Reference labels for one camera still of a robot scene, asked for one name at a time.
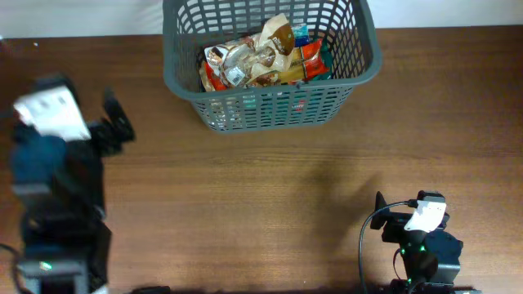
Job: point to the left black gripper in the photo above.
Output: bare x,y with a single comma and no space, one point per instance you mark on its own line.
107,135

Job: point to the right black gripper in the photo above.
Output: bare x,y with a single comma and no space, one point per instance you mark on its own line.
395,224

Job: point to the green Nescafe coffee bag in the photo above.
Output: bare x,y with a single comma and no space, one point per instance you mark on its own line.
312,62

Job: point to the beige pastry bag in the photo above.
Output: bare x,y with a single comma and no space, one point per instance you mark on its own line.
239,62

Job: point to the San Remo spaghetti pack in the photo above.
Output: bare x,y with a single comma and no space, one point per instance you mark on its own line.
210,81

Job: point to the grey plastic shopping basket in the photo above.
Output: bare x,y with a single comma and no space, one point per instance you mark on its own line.
346,27

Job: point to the Kleenex tissue multipack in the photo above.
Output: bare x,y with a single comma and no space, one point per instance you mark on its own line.
301,35

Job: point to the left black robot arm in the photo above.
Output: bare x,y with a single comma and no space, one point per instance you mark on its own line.
58,175

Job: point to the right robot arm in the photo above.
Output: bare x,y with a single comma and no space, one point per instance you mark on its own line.
430,267

